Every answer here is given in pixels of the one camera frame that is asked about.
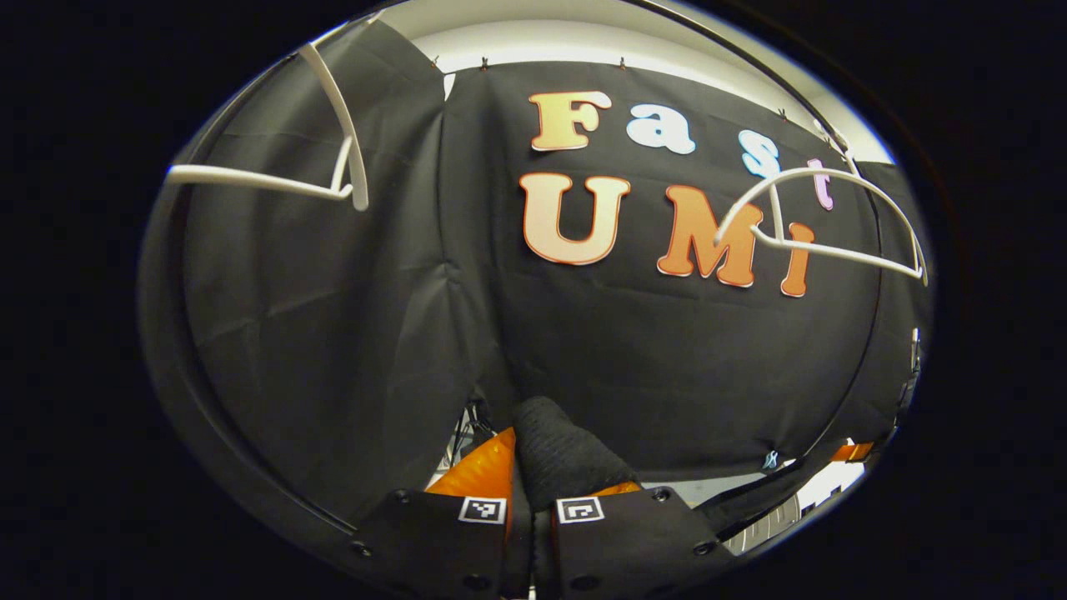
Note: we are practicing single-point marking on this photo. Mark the black knit cardigan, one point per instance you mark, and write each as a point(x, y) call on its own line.
point(558, 450)

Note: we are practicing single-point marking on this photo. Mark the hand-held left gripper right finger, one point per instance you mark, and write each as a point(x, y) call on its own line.
point(633, 542)

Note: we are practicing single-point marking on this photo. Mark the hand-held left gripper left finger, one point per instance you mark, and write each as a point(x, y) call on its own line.
point(417, 542)

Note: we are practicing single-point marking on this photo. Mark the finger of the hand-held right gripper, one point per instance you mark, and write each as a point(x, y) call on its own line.
point(852, 452)

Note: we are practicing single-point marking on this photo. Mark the white plastic hanger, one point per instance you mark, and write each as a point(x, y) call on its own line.
point(250, 182)
point(834, 253)

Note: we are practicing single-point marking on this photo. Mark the black backdrop cloth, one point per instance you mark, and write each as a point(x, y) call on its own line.
point(583, 350)

